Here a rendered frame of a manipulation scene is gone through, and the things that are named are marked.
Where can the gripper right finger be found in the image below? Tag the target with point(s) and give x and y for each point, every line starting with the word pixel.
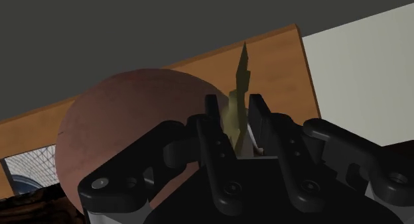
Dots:
pixel 291 158

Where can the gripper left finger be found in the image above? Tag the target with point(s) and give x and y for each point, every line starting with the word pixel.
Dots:
pixel 215 158

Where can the olive green pointed thing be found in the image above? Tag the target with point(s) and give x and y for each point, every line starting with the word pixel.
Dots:
pixel 241 87

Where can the orange wooden furniture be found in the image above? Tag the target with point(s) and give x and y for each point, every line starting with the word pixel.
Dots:
pixel 278 71

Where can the reddish brown round thing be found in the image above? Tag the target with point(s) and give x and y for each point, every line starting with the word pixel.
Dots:
pixel 129 113

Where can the dark brown patterned thing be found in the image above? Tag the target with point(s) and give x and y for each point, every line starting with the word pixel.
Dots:
pixel 35 207

